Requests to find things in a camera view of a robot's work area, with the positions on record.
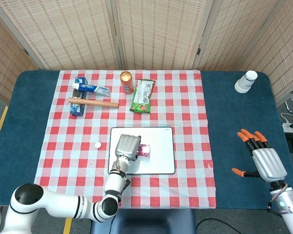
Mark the right silver orange-tipped robot hand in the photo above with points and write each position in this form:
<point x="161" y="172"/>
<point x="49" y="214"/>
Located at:
<point x="268" y="163"/>

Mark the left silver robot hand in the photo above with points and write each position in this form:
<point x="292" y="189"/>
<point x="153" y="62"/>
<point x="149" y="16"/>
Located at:
<point x="127" y="146"/>

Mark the small pink patterned packet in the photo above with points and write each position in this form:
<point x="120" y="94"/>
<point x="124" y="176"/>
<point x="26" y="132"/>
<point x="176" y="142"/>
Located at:
<point x="144" y="150"/>

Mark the small white bottle cap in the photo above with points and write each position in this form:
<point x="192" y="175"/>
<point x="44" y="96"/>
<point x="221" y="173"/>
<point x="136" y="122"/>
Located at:
<point x="98" y="145"/>

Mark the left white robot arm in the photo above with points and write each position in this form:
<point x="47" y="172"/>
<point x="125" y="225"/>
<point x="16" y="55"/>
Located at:
<point x="53" y="204"/>

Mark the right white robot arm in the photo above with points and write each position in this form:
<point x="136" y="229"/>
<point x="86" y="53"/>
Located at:
<point x="289" y="207"/>

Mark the white rectangular board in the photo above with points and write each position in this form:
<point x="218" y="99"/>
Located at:
<point x="161" y="151"/>

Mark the white power strip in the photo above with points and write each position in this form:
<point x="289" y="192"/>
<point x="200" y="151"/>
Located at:
<point x="290" y="127"/>

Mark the green snack packet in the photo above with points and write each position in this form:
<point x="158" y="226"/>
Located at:
<point x="142" y="100"/>

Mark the wooden rolling pin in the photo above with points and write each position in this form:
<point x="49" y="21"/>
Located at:
<point x="97" y="103"/>

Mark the blue tissue packet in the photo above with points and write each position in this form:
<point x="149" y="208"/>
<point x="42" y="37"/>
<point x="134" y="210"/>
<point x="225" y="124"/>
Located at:
<point x="77" y="109"/>

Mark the orange drink can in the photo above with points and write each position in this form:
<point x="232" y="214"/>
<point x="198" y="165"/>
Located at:
<point x="127" y="84"/>

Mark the red white checkered tablecloth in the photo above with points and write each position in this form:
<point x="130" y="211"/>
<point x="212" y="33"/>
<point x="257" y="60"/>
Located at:
<point x="185" y="122"/>

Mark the dark blue table cover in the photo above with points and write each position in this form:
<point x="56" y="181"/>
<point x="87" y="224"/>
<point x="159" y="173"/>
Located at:
<point x="234" y="109"/>

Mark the blue white toothpaste tube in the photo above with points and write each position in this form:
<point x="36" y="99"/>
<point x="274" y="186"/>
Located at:
<point x="92" y="88"/>

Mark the white paper cup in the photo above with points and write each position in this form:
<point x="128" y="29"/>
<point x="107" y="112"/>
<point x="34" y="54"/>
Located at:
<point x="245" y="83"/>

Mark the woven folding screen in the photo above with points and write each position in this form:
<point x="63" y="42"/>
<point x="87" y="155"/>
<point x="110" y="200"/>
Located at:
<point x="156" y="31"/>

